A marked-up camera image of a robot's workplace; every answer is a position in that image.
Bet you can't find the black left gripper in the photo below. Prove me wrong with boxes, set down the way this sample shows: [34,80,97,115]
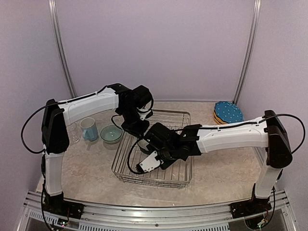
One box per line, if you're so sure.
[120,106,150,139]

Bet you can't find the grey green bowl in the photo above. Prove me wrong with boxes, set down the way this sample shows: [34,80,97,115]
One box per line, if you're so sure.
[100,125,123,144]

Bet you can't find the light blue faceted mug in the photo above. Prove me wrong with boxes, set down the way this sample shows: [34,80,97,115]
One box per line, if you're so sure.
[79,117,98,141]

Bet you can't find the yellow speckled plate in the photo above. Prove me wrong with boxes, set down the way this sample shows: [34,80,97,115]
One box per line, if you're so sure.
[213,110,228,125]
[213,117,227,125]

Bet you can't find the clear drinking glass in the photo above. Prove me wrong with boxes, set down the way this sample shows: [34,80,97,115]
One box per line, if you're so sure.
[66,123,80,143]

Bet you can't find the dark teal bowl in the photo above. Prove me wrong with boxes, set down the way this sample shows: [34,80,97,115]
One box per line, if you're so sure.
[137,140,154,155]

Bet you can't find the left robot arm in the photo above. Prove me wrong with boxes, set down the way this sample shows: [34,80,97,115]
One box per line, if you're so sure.
[21,83,154,214]

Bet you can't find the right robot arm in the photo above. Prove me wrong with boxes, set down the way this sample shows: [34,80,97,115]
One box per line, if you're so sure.
[137,110,294,214]

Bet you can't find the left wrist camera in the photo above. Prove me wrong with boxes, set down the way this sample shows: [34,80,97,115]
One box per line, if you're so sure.
[137,108,153,121]

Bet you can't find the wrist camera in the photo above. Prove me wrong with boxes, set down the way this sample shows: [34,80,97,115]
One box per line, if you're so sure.
[137,108,153,121]
[136,151,161,174]

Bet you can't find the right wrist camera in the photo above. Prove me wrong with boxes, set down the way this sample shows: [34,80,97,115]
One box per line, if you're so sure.
[136,151,161,174]

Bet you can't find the metal wire dish rack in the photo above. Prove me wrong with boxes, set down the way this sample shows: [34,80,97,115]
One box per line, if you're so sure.
[111,109,193,189]

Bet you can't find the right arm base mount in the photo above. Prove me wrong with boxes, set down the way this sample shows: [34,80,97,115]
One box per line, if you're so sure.
[230,198,272,218]

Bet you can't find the aluminium front rail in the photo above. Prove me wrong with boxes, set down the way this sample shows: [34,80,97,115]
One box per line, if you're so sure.
[13,191,299,231]

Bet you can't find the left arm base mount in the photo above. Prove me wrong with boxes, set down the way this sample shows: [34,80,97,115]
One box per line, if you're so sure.
[43,192,84,219]

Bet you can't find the left aluminium wall post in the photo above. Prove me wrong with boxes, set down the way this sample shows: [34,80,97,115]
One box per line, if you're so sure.
[48,0,77,98]

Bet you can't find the aluminium wall post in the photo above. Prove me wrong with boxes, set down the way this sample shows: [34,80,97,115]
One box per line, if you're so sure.
[48,0,77,98]
[233,0,262,105]

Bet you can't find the right aluminium wall post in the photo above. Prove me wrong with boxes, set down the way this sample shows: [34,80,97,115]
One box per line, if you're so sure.
[233,0,262,105]

